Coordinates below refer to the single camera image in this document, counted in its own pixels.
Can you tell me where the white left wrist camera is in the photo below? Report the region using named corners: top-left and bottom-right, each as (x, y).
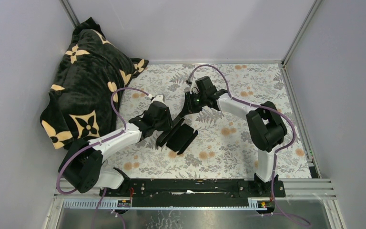
top-left (151, 94), bottom-right (166, 105)

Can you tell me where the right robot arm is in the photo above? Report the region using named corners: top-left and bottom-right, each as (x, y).
top-left (179, 76), bottom-right (287, 197)

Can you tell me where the purple cable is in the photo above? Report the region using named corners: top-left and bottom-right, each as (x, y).
top-left (183, 64), bottom-right (313, 229)
top-left (55, 87), bottom-right (155, 195)

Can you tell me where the black paper box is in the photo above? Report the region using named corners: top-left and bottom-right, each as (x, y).
top-left (156, 94), bottom-right (200, 155)

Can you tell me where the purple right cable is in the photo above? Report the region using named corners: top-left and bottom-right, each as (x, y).
top-left (183, 64), bottom-right (313, 229)

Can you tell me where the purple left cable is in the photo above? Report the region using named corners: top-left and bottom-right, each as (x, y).
top-left (55, 87), bottom-right (155, 195)

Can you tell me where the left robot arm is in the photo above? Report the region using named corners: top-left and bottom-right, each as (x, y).
top-left (57, 101), bottom-right (172, 196)

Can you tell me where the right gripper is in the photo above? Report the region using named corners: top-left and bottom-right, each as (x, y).
top-left (181, 92), bottom-right (206, 116)

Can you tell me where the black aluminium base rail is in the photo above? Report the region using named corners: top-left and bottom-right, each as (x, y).
top-left (54, 179), bottom-right (336, 211)

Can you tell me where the black floral blanket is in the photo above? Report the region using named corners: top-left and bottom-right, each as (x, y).
top-left (40, 18), bottom-right (149, 149)

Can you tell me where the floral tablecloth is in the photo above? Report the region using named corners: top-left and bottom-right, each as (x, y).
top-left (103, 63), bottom-right (295, 178)

